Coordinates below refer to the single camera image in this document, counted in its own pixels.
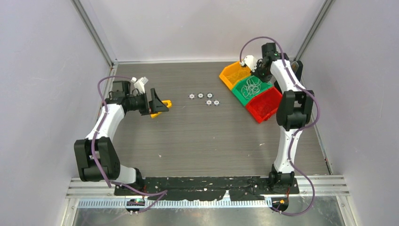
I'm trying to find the red wire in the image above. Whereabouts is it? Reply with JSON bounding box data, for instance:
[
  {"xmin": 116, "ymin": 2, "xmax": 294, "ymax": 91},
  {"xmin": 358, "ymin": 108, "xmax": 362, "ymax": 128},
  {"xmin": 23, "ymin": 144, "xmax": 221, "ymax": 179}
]
[{"xmin": 257, "ymin": 98, "xmax": 277, "ymax": 119}]

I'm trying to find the red plastic bin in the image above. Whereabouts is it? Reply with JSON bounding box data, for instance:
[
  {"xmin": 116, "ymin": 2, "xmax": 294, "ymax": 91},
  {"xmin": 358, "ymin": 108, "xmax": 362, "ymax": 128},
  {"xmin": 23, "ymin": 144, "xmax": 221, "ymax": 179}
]
[{"xmin": 245, "ymin": 87, "xmax": 282, "ymax": 124}]

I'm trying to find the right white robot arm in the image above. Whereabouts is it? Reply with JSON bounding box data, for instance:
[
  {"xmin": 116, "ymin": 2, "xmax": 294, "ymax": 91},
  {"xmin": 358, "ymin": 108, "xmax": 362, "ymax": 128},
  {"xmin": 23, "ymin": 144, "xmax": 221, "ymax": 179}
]
[{"xmin": 253, "ymin": 43, "xmax": 314, "ymax": 193}]

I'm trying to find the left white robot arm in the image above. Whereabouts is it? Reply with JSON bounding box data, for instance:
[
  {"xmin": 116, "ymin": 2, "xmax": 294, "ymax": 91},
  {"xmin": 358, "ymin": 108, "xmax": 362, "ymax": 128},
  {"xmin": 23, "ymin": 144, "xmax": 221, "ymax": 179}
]
[{"xmin": 74, "ymin": 77, "xmax": 169, "ymax": 195}]

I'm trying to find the white perforated cable duct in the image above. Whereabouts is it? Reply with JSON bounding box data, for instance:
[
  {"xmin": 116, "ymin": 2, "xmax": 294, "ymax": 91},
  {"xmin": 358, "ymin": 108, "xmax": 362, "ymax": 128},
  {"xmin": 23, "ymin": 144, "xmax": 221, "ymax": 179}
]
[{"xmin": 77, "ymin": 198, "xmax": 272, "ymax": 209}]

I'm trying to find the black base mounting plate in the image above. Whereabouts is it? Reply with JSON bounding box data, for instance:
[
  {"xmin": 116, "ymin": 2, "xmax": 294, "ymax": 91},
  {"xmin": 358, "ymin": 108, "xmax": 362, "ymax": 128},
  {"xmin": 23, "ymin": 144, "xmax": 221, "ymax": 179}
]
[{"xmin": 129, "ymin": 176, "xmax": 299, "ymax": 201}]

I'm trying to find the black stand with green display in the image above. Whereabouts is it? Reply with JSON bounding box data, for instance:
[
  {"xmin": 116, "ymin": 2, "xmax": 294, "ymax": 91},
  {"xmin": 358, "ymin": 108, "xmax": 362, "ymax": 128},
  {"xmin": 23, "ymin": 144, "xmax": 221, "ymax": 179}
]
[{"xmin": 290, "ymin": 60, "xmax": 303, "ymax": 82}]

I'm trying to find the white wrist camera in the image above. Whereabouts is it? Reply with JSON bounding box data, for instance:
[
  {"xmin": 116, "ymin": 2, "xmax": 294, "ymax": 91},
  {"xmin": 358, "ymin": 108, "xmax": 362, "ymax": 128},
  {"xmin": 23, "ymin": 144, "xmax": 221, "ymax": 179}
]
[
  {"xmin": 130, "ymin": 77, "xmax": 148, "ymax": 95},
  {"xmin": 240, "ymin": 55, "xmax": 258, "ymax": 72}
]

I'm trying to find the orange plastic bin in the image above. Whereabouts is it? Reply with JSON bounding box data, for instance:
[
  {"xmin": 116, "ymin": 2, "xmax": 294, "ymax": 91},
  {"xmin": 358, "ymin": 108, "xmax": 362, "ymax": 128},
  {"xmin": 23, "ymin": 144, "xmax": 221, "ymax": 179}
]
[{"xmin": 219, "ymin": 61, "xmax": 251, "ymax": 90}]

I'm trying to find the white wire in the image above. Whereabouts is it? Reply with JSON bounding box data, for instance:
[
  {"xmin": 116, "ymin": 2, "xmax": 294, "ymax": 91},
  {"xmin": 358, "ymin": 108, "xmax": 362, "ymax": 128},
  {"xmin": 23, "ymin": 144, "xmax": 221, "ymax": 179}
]
[{"xmin": 240, "ymin": 77, "xmax": 263, "ymax": 100}]

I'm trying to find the yellow wire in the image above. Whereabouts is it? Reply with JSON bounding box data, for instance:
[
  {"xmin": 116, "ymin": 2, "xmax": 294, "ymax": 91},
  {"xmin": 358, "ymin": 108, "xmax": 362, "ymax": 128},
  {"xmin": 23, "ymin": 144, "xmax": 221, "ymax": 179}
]
[{"xmin": 231, "ymin": 67, "xmax": 252, "ymax": 83}]

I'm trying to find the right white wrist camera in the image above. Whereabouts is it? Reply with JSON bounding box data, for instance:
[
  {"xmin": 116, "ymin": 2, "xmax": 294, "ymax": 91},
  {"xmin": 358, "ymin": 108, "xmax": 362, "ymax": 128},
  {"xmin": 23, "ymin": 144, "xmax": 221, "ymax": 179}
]
[{"xmin": 240, "ymin": 55, "xmax": 258, "ymax": 72}]

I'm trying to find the green plastic bin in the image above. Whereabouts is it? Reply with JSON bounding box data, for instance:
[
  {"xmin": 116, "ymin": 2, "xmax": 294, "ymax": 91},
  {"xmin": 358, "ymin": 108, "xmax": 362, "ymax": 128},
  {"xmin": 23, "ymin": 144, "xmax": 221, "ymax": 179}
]
[{"xmin": 232, "ymin": 76, "xmax": 273, "ymax": 106}]

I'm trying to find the yellow triangular plastic stand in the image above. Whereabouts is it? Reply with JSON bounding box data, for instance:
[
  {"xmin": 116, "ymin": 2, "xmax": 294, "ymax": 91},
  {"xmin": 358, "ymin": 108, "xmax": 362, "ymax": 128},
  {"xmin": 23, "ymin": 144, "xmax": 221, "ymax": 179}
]
[{"xmin": 151, "ymin": 100, "xmax": 172, "ymax": 119}]

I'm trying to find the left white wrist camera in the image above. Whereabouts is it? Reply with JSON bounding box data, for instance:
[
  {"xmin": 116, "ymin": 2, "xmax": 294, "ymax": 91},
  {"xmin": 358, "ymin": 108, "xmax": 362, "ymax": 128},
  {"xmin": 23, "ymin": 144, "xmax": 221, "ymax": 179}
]
[{"xmin": 130, "ymin": 77, "xmax": 148, "ymax": 95}]

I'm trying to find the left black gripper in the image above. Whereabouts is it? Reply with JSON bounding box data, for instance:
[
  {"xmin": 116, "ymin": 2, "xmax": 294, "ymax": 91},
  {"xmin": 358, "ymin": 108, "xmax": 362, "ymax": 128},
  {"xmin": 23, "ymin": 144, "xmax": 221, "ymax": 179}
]
[{"xmin": 127, "ymin": 89, "xmax": 168, "ymax": 116}]

